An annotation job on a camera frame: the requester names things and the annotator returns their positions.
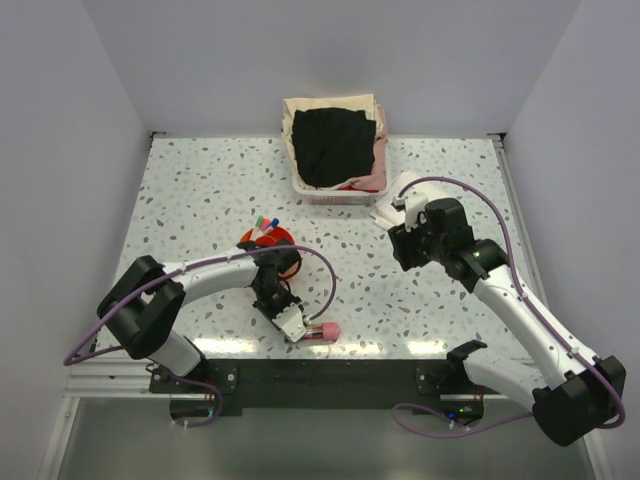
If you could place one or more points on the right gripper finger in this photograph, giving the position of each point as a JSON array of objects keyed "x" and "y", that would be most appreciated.
[
  {"x": 401, "y": 238},
  {"x": 409, "y": 257}
]

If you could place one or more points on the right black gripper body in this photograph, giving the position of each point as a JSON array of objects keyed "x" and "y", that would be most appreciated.
[{"x": 434, "y": 246}]

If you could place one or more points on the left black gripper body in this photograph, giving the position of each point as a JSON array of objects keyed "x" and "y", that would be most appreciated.
[{"x": 273, "y": 299}]

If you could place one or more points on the orange round divided organizer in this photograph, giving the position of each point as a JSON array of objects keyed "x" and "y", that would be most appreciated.
[{"x": 280, "y": 240}]

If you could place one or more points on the green cap white marker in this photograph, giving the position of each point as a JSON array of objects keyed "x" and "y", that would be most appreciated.
[{"x": 256, "y": 230}]

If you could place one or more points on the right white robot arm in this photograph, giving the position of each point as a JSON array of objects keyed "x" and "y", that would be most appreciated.
[{"x": 570, "y": 390}]

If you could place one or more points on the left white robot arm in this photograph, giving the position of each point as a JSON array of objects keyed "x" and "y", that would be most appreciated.
[{"x": 144, "y": 304}]

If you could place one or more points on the white folded towel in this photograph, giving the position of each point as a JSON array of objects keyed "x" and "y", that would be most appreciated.
[{"x": 385, "y": 216}]

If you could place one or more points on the colourful crayon pack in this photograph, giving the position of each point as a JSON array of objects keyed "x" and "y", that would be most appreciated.
[{"x": 315, "y": 332}]

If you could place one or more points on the pink folded cloth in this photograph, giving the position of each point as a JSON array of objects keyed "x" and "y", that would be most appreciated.
[{"x": 376, "y": 180}]

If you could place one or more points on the pink cap tube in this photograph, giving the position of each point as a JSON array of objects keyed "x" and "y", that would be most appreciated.
[{"x": 330, "y": 331}]

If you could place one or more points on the red folded cloth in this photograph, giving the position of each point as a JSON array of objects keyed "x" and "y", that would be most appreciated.
[{"x": 348, "y": 188}]

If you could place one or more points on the white plastic basket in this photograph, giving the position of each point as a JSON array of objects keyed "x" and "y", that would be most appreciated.
[{"x": 326, "y": 196}]

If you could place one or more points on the black folded cloth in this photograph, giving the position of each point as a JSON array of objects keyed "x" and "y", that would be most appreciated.
[{"x": 333, "y": 145}]

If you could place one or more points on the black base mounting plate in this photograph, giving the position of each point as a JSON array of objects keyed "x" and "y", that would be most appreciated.
[{"x": 342, "y": 384}]

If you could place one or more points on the beige folded cloth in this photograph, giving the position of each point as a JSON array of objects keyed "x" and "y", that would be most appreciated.
[{"x": 366, "y": 103}]

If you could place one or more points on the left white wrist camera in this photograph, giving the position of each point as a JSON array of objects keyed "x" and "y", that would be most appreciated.
[{"x": 291, "y": 323}]

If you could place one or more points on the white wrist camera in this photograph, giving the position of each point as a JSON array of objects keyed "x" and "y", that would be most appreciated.
[
  {"x": 291, "y": 323},
  {"x": 410, "y": 205}
]

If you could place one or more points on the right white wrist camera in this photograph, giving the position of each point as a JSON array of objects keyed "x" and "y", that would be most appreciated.
[{"x": 410, "y": 205}]

